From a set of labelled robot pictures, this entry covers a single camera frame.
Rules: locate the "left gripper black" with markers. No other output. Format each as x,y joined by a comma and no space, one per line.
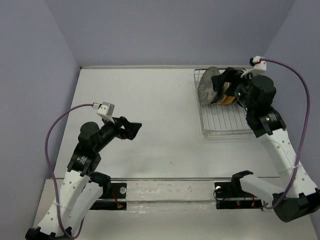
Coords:
131,128

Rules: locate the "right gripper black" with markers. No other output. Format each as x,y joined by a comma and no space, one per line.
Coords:
218,80

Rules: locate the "cream plate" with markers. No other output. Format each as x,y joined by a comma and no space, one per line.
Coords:
223,94

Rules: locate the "grey deer pattern plate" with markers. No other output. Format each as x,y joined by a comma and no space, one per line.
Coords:
205,90

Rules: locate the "woven bamboo plate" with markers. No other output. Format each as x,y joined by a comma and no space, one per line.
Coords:
228,100

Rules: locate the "black glossy plate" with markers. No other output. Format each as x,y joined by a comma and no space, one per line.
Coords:
217,97

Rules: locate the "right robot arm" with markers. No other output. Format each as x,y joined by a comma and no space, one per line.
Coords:
299,195

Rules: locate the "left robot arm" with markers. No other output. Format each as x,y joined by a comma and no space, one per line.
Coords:
82,185

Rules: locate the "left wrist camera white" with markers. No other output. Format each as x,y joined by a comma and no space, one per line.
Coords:
105,111

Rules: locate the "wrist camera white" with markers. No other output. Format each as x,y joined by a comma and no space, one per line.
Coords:
105,111
258,64

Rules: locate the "metal wire dish rack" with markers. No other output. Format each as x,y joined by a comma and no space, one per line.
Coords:
223,121

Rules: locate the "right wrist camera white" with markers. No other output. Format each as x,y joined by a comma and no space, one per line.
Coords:
258,64

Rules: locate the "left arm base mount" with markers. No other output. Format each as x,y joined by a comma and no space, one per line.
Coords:
112,199

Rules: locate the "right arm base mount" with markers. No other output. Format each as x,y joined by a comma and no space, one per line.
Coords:
229,194

